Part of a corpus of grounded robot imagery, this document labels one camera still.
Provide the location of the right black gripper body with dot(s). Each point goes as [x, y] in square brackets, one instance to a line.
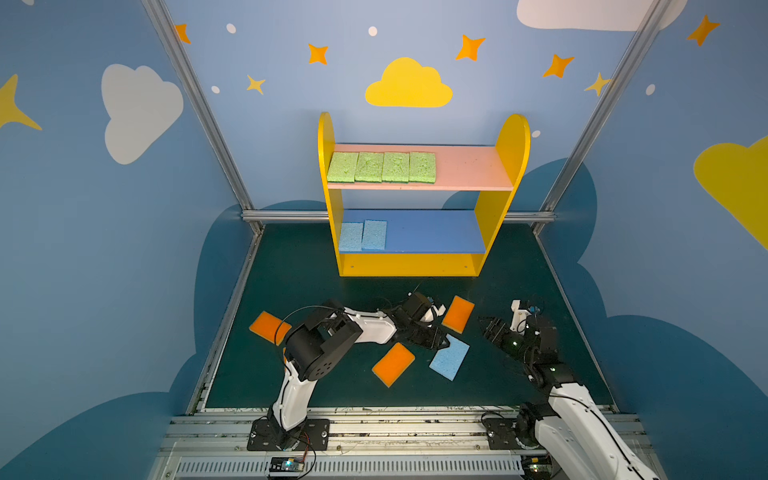
[501, 334]

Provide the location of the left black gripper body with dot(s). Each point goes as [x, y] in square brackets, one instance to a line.
[429, 330]

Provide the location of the orange sponge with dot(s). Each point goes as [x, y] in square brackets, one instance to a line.
[393, 364]
[458, 314]
[270, 328]

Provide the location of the blue sponge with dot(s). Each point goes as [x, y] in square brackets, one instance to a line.
[447, 361]
[351, 237]
[374, 235]

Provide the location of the green sponge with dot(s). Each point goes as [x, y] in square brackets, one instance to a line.
[396, 167]
[423, 167]
[342, 168]
[369, 167]

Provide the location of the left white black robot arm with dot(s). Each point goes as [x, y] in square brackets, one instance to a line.
[315, 346]

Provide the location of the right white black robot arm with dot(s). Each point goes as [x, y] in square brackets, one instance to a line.
[568, 424]

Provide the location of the yellow shelf pink blue boards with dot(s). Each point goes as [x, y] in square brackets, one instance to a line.
[428, 241]

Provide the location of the right controller board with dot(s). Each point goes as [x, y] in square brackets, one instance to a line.
[535, 468]

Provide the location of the controller board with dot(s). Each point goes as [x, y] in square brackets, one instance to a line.
[292, 467]
[535, 468]

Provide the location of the left controller board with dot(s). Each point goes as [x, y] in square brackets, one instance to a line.
[292, 467]

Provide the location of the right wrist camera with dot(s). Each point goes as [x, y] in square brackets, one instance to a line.
[520, 315]

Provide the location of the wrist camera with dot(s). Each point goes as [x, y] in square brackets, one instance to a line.
[434, 312]
[520, 315]

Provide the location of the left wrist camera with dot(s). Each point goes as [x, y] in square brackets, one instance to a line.
[434, 312]

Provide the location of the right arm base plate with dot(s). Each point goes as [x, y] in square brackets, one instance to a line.
[503, 434]

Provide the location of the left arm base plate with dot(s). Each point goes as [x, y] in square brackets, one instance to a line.
[266, 435]

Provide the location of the aluminium rail base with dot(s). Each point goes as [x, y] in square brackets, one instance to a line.
[364, 443]

